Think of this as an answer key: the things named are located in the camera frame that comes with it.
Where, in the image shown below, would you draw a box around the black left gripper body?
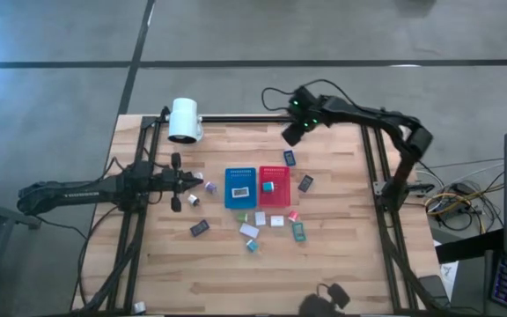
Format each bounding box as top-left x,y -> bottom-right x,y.
158,152 -> 187,213

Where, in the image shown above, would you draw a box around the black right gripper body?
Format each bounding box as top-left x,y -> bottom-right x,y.
281,85 -> 325,148

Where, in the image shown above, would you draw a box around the black digital timer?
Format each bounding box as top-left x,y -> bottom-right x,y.
298,174 -> 315,194
189,219 -> 211,238

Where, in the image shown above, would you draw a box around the white power adapter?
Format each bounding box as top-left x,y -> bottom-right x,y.
239,223 -> 261,240

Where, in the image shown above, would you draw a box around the teal digital timer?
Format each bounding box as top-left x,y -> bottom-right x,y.
291,222 -> 307,244

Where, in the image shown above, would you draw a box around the blue plastic basket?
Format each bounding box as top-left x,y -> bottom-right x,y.
224,166 -> 258,210

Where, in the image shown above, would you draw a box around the red plastic basket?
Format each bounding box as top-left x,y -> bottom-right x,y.
258,166 -> 291,209

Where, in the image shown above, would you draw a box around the grey metal stand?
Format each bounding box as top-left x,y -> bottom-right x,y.
0,193 -> 43,317

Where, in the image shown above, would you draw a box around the black desk crossbar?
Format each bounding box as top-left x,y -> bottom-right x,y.
434,227 -> 506,264

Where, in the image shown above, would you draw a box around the white paper sheet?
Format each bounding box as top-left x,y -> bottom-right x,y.
438,260 -> 459,290

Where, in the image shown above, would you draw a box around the black phone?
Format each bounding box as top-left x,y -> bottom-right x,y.
418,275 -> 451,307

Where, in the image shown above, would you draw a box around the black aluminium table frame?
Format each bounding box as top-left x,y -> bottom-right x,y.
70,114 -> 457,317

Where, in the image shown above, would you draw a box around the tangled floor cables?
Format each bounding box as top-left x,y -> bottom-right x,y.
422,156 -> 507,234

